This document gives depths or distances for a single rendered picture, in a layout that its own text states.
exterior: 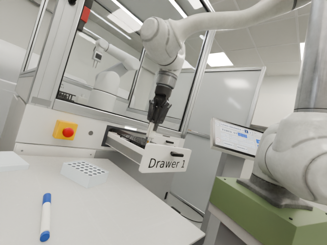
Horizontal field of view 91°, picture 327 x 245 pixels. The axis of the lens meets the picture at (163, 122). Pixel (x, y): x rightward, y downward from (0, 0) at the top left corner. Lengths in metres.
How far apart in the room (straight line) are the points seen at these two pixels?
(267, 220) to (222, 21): 0.65
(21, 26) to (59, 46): 3.32
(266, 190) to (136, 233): 0.46
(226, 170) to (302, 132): 1.07
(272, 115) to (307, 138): 3.43
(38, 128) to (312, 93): 0.88
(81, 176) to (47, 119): 0.31
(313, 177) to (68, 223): 0.50
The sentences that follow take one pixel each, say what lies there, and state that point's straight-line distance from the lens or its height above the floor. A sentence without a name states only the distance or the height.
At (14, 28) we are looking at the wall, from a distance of 4.08.
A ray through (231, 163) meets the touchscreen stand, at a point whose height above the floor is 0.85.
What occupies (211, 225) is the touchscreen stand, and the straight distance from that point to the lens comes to 1.63.
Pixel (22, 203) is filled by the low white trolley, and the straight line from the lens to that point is 0.49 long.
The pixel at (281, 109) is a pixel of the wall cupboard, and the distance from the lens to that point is 3.91.
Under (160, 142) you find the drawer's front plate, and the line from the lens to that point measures 1.10.
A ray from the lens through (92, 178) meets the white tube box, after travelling 0.56.
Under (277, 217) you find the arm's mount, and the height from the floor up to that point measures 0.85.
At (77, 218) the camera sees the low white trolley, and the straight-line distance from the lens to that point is 0.45.
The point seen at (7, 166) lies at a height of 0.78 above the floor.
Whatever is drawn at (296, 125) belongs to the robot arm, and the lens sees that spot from 0.50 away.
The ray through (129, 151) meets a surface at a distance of 0.70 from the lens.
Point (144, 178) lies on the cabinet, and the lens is 1.14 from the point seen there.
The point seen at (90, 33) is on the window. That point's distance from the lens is 0.86.
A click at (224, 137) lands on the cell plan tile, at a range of 1.40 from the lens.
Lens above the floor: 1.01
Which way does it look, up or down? 1 degrees up
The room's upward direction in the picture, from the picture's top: 16 degrees clockwise
